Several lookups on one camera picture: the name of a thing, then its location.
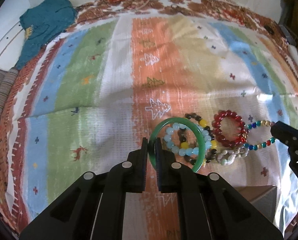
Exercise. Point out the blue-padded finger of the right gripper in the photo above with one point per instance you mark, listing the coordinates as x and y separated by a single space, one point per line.
286 134

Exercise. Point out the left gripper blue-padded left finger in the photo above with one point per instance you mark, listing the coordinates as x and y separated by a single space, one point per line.
93 206

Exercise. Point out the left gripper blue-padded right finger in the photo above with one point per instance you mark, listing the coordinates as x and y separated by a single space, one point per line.
208 206

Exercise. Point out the green jade bangle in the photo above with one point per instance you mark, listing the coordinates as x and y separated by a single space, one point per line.
198 134

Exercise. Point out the silver pink metal tin box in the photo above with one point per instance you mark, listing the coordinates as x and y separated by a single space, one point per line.
263 198

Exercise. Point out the colourful striped mat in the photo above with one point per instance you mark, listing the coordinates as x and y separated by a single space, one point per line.
93 93

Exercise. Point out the teal garment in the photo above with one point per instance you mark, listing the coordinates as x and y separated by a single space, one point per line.
42 24

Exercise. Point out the floral brown bedsheet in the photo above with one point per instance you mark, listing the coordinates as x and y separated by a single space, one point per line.
253 158

